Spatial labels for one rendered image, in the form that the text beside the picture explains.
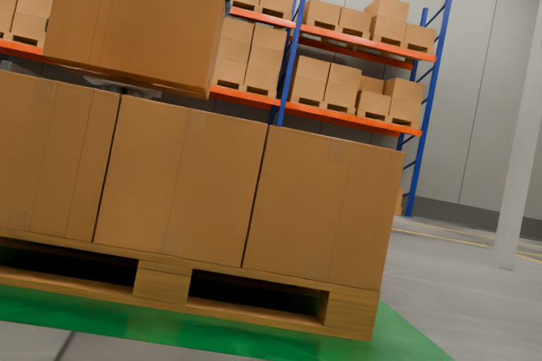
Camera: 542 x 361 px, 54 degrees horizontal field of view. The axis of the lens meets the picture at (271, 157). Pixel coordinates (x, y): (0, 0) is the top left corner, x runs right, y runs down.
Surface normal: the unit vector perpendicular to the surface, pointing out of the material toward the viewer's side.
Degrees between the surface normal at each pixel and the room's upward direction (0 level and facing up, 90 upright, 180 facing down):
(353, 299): 90
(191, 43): 90
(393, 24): 90
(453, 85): 90
